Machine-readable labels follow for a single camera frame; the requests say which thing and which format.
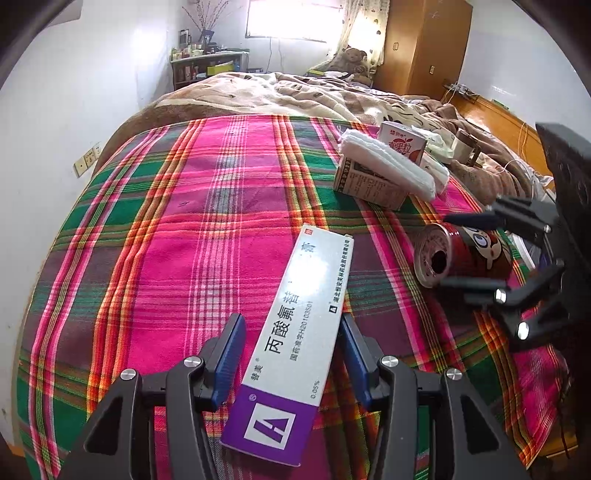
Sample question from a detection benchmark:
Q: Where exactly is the brown thermos flask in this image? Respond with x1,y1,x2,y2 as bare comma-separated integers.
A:
450,129,483,167

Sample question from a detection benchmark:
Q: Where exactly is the patterned curtain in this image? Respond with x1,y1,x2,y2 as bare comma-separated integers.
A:
335,0,392,68

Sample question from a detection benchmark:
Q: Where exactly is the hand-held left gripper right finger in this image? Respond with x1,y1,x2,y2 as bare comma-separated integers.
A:
339,314,532,480

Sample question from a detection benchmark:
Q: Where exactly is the red printed can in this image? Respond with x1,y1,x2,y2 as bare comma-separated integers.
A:
414,222,515,289

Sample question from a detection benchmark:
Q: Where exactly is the wall shelf with power strip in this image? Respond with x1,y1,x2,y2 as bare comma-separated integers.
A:
443,80,478,100

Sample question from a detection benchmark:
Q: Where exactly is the pink plaid blanket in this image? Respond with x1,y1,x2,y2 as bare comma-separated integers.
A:
16,115,571,480

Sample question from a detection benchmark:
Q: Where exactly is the white folded towel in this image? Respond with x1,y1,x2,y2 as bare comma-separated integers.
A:
339,129,437,200
416,154,451,192

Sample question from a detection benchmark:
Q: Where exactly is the brown printed carton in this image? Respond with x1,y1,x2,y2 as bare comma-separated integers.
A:
333,156,410,212

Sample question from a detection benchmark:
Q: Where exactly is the brown patterned blanket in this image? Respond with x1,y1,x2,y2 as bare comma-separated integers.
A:
90,71,555,206

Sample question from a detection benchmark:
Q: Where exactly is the wooden wardrobe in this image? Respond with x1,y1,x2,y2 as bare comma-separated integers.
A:
373,0,474,97

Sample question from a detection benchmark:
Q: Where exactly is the wooden headboard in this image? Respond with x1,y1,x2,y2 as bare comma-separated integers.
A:
455,95,555,178

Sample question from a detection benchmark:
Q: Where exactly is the wall socket strip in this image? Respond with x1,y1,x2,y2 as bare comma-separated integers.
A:
74,142,103,177

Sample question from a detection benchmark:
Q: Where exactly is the brown teddy bear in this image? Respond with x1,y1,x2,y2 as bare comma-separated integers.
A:
329,46,374,86

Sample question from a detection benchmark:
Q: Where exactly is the row of small jars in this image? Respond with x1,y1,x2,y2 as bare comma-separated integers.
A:
172,28,222,60

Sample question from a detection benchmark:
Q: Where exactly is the white drink carton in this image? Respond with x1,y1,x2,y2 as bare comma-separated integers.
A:
378,121,428,166

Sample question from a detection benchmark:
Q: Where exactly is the window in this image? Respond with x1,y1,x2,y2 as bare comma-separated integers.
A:
246,0,347,44

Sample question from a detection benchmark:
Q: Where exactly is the white tissue pack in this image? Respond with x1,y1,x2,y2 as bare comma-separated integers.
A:
418,129,455,163

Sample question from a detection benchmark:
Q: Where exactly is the purple white ointment box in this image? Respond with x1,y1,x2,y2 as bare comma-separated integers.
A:
221,224,355,468

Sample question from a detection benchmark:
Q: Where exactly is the vase with dry branches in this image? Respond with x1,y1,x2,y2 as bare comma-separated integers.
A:
182,0,229,51

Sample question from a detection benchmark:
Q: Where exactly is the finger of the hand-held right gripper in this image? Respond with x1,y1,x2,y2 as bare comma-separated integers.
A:
444,196,553,234
438,258,566,354

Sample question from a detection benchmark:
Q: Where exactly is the small shelf unit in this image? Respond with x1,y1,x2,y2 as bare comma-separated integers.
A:
170,48,250,90

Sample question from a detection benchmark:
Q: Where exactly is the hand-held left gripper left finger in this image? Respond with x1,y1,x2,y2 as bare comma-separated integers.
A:
58,313,247,480

